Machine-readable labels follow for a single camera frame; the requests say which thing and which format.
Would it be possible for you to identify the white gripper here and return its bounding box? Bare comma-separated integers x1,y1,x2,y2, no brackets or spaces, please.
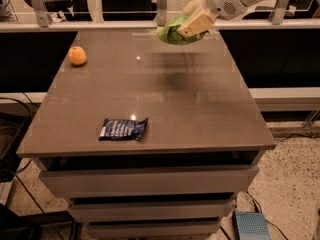
177,0,247,38

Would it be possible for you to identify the green rice chip bag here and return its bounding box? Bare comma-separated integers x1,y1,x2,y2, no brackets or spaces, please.
157,16,208,45

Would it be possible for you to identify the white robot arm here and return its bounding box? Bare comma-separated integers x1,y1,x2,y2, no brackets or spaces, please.
177,0,320,38

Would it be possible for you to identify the grey drawer cabinet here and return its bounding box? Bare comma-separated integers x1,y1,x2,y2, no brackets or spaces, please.
18,30,275,227

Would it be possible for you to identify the orange fruit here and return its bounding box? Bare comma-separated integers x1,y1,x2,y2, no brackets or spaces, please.
68,46,87,65

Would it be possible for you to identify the blue snack packet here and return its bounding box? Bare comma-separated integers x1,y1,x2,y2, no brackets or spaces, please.
99,119,148,141

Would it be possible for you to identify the top grey drawer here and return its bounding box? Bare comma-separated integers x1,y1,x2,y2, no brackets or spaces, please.
39,165,259,198

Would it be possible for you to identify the grey drawer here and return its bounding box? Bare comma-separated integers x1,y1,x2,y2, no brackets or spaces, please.
68,200,235,222
87,221,220,239
39,165,259,198

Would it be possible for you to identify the blue perforated box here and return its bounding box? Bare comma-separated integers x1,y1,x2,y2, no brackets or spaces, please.
233,211,271,240

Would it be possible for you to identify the middle grey drawer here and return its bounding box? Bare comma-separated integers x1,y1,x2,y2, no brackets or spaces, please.
68,200,235,222

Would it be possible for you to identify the bottom grey drawer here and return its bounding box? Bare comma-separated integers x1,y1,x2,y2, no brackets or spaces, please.
87,221,220,239

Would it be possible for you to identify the black floor cable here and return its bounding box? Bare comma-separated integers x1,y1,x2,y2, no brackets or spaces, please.
245,190,290,240

